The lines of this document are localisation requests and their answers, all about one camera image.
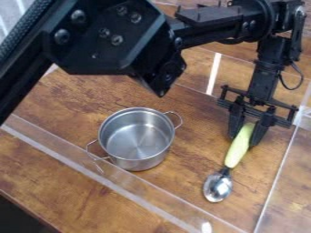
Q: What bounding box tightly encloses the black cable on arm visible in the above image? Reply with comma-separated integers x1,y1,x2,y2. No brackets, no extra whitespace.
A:
278,62,304,91

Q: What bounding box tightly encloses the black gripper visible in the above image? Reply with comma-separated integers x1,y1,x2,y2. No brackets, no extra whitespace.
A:
217,85,299,147

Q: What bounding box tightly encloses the clear acrylic enclosure wall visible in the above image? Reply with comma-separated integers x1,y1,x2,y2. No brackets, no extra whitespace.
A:
0,115,245,233

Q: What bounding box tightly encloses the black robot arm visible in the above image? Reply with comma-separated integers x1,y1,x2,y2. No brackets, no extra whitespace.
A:
0,0,306,145

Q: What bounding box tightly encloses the green handled metal spoon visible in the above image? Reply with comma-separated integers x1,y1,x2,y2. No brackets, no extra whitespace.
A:
203,123,255,203

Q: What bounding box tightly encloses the stainless steel pot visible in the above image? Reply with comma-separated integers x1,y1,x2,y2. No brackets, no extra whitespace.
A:
87,107,183,171

